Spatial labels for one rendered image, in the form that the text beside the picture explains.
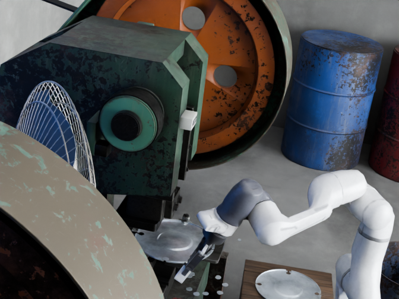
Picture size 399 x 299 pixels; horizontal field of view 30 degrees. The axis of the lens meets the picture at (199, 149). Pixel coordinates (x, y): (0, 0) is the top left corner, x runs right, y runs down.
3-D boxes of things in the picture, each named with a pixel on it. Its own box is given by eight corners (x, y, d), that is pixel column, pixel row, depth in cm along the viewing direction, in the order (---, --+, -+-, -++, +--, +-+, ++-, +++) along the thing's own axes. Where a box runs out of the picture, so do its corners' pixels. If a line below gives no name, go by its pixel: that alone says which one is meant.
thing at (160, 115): (164, 154, 235) (171, 88, 226) (154, 169, 225) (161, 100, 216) (97, 141, 239) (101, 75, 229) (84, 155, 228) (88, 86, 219)
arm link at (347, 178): (393, 170, 233) (363, 147, 246) (344, 182, 227) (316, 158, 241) (386, 220, 242) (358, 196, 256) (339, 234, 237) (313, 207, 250)
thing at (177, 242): (124, 253, 258) (124, 251, 258) (147, 215, 284) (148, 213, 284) (205, 271, 254) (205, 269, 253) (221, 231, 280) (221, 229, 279)
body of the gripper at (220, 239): (226, 241, 221) (209, 262, 225) (231, 228, 229) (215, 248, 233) (205, 227, 221) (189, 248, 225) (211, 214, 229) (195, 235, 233)
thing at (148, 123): (197, 92, 281) (205, 47, 273) (149, 161, 221) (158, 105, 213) (152, 82, 283) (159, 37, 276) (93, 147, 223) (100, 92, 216)
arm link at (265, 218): (328, 165, 234) (238, 186, 224) (358, 206, 222) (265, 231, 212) (321, 190, 242) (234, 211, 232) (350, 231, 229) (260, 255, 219)
